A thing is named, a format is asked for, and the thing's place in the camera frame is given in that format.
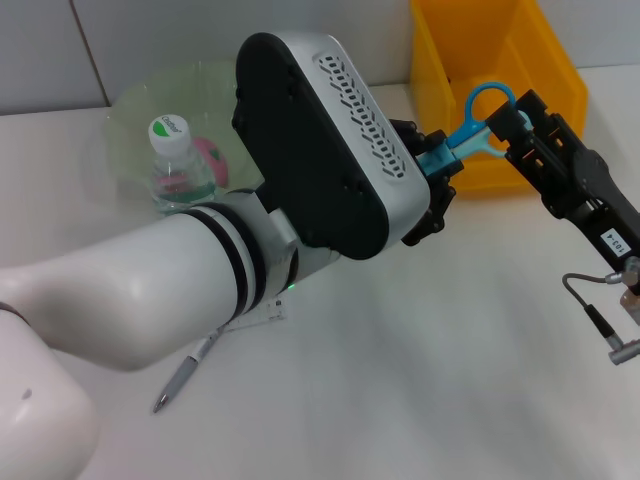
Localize yellow plastic bin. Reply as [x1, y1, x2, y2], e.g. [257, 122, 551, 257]
[409, 0, 589, 201]

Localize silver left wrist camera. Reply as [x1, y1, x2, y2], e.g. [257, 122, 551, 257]
[232, 30, 431, 261]

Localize blue scissors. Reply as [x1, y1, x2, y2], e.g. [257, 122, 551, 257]
[417, 82, 516, 176]

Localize clear plastic ruler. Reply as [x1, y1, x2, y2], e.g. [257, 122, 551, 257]
[224, 295, 290, 332]

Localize pink peach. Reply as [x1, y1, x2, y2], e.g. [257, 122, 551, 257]
[192, 137, 230, 189]

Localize grey clear pen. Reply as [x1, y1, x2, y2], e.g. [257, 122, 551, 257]
[152, 327, 224, 415]

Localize green glass fruit plate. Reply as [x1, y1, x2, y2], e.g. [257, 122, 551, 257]
[107, 59, 266, 201]

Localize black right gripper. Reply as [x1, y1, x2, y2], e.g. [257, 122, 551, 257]
[487, 89, 640, 271]

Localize clear green-label water bottle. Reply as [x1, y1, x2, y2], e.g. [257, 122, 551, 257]
[147, 114, 217, 217]

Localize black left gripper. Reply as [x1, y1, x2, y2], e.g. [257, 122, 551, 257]
[389, 118, 459, 247]

